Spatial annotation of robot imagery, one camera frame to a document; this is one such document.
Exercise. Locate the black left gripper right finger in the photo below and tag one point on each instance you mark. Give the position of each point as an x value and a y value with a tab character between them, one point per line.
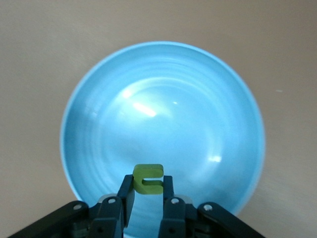
173	218

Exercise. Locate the brown table mat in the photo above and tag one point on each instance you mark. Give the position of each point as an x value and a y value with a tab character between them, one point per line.
37	74

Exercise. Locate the blue plate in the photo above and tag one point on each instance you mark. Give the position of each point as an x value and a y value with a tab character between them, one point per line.
161	111

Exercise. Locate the green letter u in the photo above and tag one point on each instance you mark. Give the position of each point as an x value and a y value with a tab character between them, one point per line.
138	178

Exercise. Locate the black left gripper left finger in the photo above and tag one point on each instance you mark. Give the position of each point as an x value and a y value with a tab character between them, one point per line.
109	218

